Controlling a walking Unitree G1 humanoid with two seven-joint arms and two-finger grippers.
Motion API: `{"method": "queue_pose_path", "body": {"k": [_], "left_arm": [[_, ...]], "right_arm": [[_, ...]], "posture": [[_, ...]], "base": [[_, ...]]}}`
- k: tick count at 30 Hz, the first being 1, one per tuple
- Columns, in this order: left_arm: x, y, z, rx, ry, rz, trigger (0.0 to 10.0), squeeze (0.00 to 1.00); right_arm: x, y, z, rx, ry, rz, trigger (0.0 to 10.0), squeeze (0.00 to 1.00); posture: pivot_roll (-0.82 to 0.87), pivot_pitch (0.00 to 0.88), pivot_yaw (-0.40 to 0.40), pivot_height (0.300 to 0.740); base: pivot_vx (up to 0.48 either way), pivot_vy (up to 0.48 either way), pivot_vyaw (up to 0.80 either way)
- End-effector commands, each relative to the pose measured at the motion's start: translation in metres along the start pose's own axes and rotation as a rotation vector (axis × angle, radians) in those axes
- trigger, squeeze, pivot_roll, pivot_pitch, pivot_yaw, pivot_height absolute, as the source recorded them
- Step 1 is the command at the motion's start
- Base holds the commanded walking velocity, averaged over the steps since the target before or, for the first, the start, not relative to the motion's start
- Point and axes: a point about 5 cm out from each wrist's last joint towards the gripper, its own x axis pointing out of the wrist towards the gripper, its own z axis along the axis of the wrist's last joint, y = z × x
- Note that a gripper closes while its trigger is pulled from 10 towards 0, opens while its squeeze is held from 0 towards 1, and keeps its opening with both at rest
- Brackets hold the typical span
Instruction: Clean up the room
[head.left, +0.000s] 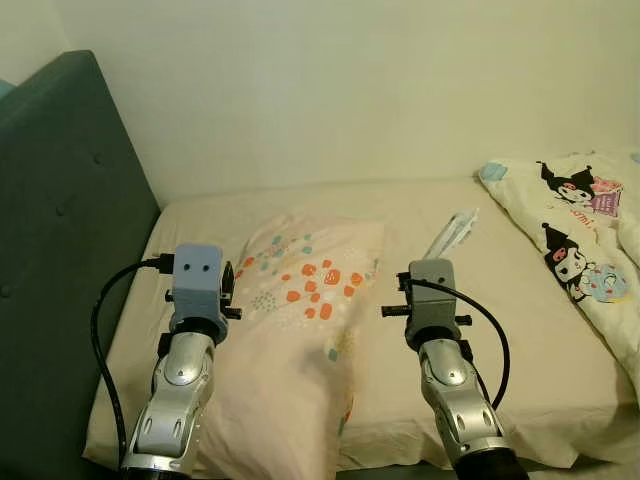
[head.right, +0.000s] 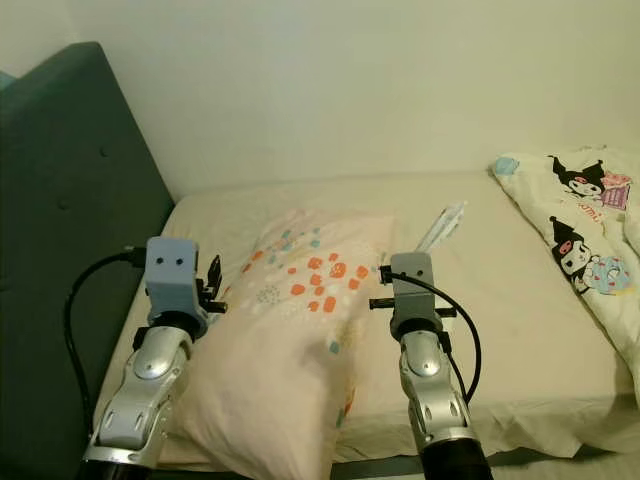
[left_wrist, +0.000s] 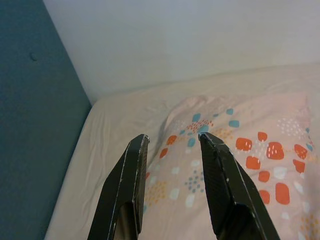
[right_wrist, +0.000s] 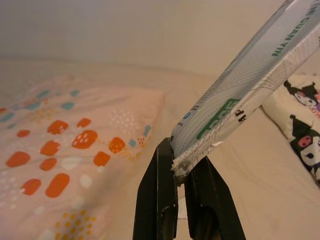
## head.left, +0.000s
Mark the pink pillow with orange dots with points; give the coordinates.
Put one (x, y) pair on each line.
(290, 340)

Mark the cream cartoon print blanket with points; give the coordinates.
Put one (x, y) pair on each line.
(590, 250)

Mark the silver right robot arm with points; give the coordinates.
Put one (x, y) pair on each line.
(450, 390)

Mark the cream sheeted mattress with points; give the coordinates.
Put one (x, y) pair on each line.
(480, 330)

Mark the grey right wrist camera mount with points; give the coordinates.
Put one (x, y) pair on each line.
(432, 295)

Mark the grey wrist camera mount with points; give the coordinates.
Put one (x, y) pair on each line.
(197, 280)
(432, 295)

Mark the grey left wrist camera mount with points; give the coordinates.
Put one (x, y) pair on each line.
(197, 280)

